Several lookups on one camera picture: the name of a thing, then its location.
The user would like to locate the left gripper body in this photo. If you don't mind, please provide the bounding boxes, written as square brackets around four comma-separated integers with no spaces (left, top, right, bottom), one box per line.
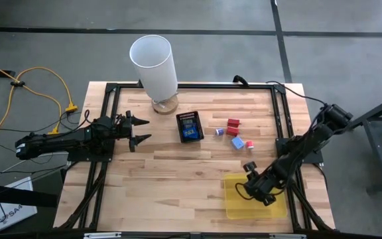
[111,110,137,153]

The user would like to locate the light blue box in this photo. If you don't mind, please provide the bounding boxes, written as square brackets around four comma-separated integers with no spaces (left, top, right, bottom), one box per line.
[230,136,246,151]

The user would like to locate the white floor cable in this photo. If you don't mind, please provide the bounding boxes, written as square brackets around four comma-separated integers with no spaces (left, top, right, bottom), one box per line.
[0,155,46,183]

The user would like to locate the large blue printed box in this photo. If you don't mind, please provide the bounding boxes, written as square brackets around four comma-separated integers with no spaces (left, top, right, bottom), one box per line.
[182,127,199,140]

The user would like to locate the white printed sign board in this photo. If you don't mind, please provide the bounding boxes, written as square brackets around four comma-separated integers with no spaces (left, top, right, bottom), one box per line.
[0,176,38,232]

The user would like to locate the yellow translucent plastic tray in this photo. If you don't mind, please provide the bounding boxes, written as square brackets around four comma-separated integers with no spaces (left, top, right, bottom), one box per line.
[223,171,288,220]

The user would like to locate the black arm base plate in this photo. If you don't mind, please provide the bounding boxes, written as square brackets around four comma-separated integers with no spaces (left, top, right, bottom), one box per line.
[66,145,116,163]
[275,137,324,165]

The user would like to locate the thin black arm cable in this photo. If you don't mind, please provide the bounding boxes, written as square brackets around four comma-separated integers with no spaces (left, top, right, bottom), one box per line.
[265,80,328,108]

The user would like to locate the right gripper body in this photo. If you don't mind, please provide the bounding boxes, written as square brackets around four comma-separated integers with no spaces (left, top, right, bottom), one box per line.
[243,161,280,207]

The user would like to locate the black aluminium table frame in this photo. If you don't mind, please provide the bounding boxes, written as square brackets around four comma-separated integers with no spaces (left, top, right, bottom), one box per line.
[55,82,336,232]

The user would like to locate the long black beam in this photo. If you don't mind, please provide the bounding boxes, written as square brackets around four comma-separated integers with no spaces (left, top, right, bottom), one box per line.
[0,181,60,208]

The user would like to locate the silver bracket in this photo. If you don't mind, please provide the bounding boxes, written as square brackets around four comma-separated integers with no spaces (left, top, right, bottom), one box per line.
[83,232,123,239]
[269,233,308,239]

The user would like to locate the black plastic basket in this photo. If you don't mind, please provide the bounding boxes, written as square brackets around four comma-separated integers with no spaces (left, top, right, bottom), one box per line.
[175,110,206,145]

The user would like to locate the black metal stand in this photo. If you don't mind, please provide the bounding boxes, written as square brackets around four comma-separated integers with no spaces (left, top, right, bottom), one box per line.
[351,91,382,194]

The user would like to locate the white shade wooden base lamp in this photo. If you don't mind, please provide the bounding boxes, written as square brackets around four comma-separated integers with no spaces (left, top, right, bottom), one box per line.
[129,34,180,116]

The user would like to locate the black floor cable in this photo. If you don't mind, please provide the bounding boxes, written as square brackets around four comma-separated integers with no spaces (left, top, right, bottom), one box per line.
[0,109,91,133]
[0,162,71,180]

